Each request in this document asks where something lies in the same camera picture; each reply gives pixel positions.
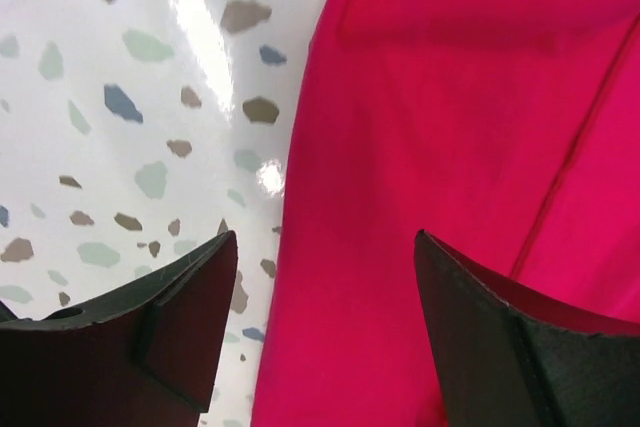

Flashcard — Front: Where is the red t shirt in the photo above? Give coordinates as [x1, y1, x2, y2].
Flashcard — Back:
[252, 0, 639, 426]

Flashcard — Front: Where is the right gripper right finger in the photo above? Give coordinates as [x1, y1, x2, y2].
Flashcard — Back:
[414, 231, 639, 426]

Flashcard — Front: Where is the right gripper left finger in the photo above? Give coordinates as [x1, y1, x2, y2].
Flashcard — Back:
[1, 231, 237, 427]

